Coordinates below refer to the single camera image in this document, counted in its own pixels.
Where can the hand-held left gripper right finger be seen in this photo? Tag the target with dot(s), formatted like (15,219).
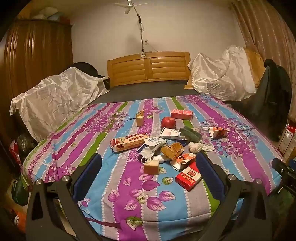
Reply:
(211,178)

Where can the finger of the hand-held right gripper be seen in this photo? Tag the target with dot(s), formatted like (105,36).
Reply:
(277,164)

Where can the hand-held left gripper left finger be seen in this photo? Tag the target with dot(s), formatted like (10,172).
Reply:
(89,176)

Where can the red cigarette pack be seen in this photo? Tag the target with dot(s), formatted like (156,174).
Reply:
(188,177)

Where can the red white packet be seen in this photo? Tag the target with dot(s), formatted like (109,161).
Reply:
(183,161)

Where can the torn orange white carton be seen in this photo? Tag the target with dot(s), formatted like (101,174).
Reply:
(217,132)

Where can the gold foil wrapper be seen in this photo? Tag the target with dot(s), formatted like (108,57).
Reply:
(172,150)

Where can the green cloth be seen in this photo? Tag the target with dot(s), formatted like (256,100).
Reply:
(190,134)

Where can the long orange biscuit box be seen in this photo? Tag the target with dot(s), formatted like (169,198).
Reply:
(128,142)

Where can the cake cube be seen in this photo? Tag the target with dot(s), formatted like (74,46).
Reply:
(152,167)
(140,119)

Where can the white blue pouch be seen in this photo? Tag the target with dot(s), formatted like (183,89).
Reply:
(150,147)

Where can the red white carton box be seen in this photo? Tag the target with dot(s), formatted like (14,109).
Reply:
(288,136)

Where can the floral striped bed sheet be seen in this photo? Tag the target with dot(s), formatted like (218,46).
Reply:
(97,143)

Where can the white medicine box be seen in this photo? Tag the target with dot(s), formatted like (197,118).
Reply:
(172,134)

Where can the dark jacket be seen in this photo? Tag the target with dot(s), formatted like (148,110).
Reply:
(272,97)

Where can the pink box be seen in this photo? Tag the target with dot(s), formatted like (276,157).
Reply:
(181,114)

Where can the red apple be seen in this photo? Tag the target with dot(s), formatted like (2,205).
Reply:
(168,122)

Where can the red bag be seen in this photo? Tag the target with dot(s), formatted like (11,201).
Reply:
(14,151)

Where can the white satin pillow left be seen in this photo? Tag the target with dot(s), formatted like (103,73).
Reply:
(55,97)

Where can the white satin pillow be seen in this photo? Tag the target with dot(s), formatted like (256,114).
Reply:
(215,76)
(55,97)

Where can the tan blanket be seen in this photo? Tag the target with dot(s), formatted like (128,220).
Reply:
(255,67)

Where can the white satin pillow right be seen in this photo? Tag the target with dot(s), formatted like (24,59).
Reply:
(215,76)

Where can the grey bed mattress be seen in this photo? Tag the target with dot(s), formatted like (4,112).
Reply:
(148,91)

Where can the wooden headboard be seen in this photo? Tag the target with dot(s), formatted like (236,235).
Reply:
(148,68)

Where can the brown wooden wardrobe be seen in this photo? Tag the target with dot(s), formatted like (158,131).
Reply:
(37,53)

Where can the beige patterned curtain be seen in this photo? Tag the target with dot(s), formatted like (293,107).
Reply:
(266,30)

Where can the bags on wardrobe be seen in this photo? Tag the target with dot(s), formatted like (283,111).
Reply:
(49,14)

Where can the white ceiling fan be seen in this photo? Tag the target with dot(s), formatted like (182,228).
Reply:
(130,5)

